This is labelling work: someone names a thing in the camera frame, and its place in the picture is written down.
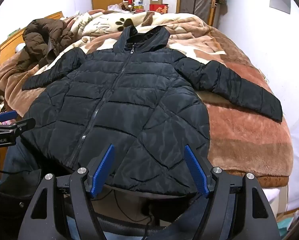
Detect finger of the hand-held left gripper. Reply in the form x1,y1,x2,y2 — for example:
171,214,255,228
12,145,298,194
0,110,17,124
0,117,36,137

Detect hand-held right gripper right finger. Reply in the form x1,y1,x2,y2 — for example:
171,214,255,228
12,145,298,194
184,144,281,240

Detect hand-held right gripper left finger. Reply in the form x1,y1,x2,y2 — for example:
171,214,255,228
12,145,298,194
17,144,115,240

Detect black hooded puffer jacket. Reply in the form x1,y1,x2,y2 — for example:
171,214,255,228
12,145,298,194
21,26,283,197

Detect person's blue jeans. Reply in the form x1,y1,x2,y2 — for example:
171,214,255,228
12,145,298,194
2,137,48,178

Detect brown cream plush bed blanket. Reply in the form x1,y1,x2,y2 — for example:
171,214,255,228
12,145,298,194
0,25,294,188

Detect wooden headboard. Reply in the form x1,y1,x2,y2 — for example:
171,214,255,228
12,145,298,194
0,11,65,85

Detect brown puffer jacket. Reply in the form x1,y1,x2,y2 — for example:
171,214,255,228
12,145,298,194
14,18,76,72

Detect paw print plush blanket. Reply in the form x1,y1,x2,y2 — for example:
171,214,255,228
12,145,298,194
62,9,215,48

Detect plush toy with santa hat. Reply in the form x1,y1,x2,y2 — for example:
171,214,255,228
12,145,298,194
122,0,135,12

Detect red box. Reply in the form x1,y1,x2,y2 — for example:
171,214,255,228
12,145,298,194
149,4,169,13

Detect black cable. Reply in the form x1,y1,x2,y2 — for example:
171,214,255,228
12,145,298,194
112,189,155,240

